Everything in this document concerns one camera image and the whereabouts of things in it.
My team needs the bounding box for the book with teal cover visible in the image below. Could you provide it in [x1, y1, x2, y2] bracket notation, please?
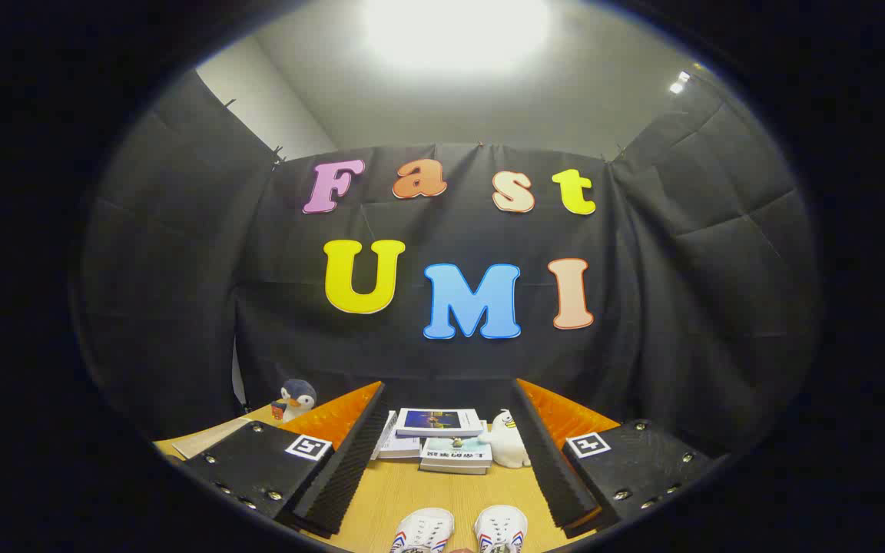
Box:
[421, 436, 493, 468]

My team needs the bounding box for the dark-edged book under teal book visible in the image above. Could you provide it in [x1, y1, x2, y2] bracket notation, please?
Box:
[419, 461, 489, 475]

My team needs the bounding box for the white striped canvas shoe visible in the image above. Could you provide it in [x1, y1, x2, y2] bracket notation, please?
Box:
[389, 507, 456, 553]
[475, 504, 529, 553]

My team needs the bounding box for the grey penguin plush toy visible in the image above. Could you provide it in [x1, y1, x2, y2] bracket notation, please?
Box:
[270, 379, 318, 423]

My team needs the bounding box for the white book with dark photo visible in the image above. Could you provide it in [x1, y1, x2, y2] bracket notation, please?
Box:
[370, 411, 399, 459]

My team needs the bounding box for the black backdrop cloth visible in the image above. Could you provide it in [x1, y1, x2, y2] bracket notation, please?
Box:
[78, 69, 824, 462]

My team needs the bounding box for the large ceiling light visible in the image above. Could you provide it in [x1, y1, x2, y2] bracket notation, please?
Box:
[362, 0, 551, 74]

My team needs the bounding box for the book with blue picture cover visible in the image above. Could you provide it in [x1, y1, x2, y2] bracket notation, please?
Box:
[396, 407, 483, 437]

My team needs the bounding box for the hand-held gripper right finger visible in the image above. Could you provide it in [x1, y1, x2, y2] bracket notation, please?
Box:
[509, 378, 720, 538]

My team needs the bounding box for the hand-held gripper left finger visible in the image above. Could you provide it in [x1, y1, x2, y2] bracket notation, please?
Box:
[180, 380, 388, 538]

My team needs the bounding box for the beige fabric storage box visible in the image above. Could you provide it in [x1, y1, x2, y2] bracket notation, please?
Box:
[154, 417, 255, 460]

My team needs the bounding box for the white duck plush toy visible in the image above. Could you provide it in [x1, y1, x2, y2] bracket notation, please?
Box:
[485, 409, 532, 469]

